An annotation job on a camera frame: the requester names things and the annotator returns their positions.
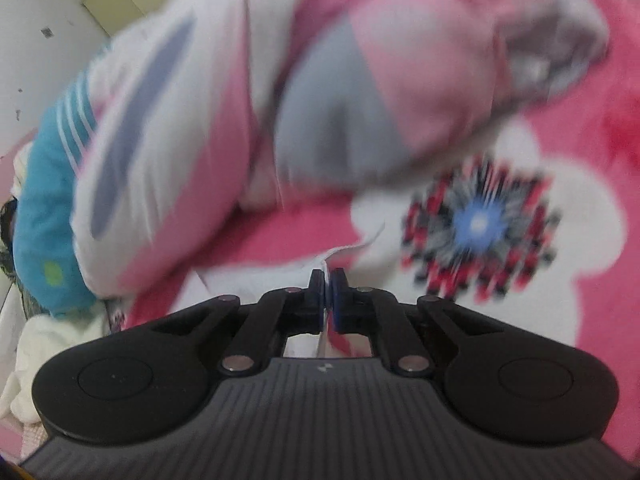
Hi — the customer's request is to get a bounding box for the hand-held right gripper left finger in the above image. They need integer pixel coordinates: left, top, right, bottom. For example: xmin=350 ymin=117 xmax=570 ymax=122
xmin=150 ymin=270 xmax=326 ymax=376

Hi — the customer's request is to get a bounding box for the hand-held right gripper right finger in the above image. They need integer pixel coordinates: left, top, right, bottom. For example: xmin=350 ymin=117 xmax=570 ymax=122
xmin=331 ymin=268 xmax=503 ymax=377

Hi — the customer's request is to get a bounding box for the pink teal patterned quilt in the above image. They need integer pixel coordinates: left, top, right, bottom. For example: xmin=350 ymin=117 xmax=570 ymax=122
xmin=12 ymin=0 xmax=612 ymax=318

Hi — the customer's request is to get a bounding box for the cream fleece garment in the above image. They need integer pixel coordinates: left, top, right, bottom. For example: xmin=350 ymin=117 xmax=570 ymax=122
xmin=0 ymin=310 xmax=108 ymax=426

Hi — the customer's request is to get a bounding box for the pink floral blanket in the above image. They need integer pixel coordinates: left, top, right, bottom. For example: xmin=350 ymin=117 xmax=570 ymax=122
xmin=0 ymin=0 xmax=640 ymax=461

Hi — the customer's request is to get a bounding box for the pink bed headboard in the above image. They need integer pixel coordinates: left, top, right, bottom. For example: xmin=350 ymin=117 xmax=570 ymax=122
xmin=0 ymin=132 xmax=38 ymax=196

